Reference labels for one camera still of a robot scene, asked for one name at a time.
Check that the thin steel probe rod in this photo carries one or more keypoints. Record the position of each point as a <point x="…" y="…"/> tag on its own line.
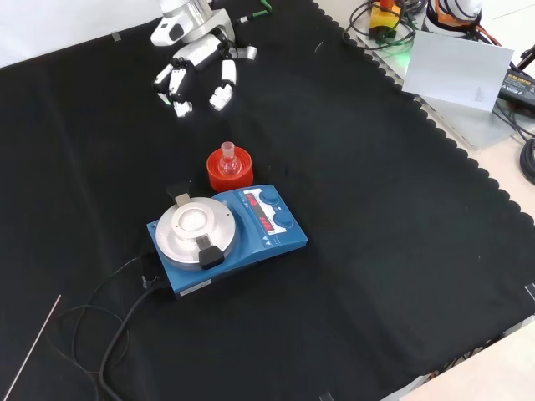
<point x="33" y="346"/>

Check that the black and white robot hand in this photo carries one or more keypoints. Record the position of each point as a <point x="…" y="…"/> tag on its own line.
<point x="200" y="50"/>

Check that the metal base plate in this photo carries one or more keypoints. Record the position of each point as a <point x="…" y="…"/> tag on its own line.
<point x="472" y="125"/>

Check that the white wrist camera shell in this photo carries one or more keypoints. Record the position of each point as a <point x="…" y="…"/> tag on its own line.
<point x="165" y="33"/>

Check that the clear round-bottom flask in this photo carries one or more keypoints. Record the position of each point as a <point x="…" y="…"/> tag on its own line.
<point x="229" y="165"/>

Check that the black bench cloth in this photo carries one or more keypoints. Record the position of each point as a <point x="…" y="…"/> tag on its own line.
<point x="376" y="209"/>

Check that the grey tape piece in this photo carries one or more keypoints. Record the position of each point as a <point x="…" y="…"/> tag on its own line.
<point x="117" y="37"/>
<point x="327" y="397"/>
<point x="530" y="291"/>

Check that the blue-base heater with steel block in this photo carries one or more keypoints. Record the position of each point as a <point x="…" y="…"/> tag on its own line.
<point x="251" y="250"/>

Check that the black power adapter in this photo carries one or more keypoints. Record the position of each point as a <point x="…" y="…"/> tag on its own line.
<point x="518" y="85"/>

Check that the yellow stop button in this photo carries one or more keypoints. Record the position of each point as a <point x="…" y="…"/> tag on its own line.
<point x="382" y="18"/>

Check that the pale board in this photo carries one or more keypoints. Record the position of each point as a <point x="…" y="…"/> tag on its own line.
<point x="455" y="69"/>

